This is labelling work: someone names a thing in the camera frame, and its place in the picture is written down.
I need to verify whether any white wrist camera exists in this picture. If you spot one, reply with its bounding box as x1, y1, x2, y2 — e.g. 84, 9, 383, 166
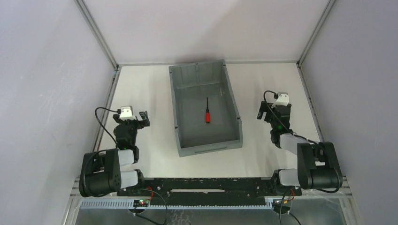
119, 105, 136, 121
271, 92, 290, 108

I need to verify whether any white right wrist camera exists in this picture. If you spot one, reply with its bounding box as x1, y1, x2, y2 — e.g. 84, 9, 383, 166
271, 92, 290, 108

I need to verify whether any black mounting rail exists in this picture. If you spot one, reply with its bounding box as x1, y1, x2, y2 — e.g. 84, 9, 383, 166
117, 177, 302, 205

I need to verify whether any grey plastic bin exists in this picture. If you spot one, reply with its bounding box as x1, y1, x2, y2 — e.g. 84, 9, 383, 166
168, 60, 243, 157

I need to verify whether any black cable at base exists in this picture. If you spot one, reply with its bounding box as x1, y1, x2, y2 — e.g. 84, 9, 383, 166
128, 188, 168, 225

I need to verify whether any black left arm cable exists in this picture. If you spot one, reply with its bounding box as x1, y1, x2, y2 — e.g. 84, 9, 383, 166
94, 107, 121, 147

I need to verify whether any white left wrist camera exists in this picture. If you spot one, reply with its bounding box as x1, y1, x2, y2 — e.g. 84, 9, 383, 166
119, 105, 136, 121

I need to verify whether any grey slotted cable duct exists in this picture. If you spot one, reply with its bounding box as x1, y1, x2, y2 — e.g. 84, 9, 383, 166
80, 199, 273, 210

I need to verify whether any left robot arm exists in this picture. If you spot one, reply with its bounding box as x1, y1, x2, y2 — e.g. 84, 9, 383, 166
79, 110, 150, 197

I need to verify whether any red handled screwdriver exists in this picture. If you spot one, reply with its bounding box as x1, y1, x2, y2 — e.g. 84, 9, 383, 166
205, 97, 211, 124

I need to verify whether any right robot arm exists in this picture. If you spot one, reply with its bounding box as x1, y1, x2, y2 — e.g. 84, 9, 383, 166
257, 101, 343, 193

